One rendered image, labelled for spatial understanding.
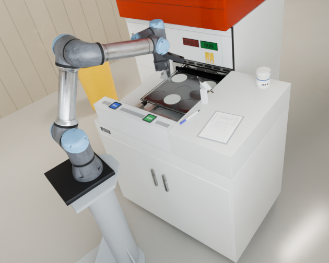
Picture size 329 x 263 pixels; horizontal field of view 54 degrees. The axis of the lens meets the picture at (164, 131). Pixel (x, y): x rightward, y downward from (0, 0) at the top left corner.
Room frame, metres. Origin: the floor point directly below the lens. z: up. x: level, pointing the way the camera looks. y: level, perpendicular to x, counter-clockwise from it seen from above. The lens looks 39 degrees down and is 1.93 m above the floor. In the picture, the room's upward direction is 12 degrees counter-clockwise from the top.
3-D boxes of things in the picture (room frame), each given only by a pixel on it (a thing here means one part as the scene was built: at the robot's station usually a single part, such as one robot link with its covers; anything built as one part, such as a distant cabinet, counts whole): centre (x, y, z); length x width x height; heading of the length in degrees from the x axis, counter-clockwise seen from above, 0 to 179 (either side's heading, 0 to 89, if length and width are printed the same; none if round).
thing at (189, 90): (1.63, -0.16, 0.90); 0.34 x 0.34 x 0.01; 43
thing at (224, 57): (1.93, -0.19, 1.02); 0.81 x 0.03 x 0.40; 43
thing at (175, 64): (1.79, -0.30, 0.89); 0.44 x 0.02 x 0.10; 43
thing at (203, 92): (1.38, -0.25, 1.03); 0.06 x 0.04 x 0.13; 133
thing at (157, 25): (1.63, -0.08, 1.29); 0.09 x 0.08 x 0.11; 121
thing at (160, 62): (1.63, -0.07, 1.13); 0.09 x 0.08 x 0.12; 81
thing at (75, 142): (1.18, 0.42, 1.01); 0.13 x 0.12 x 0.14; 31
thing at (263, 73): (1.41, -0.56, 1.01); 0.07 x 0.07 x 0.10
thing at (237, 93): (1.28, -0.36, 0.89); 0.62 x 0.35 x 0.14; 133
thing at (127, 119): (1.43, 0.15, 0.89); 0.55 x 0.09 x 0.14; 43
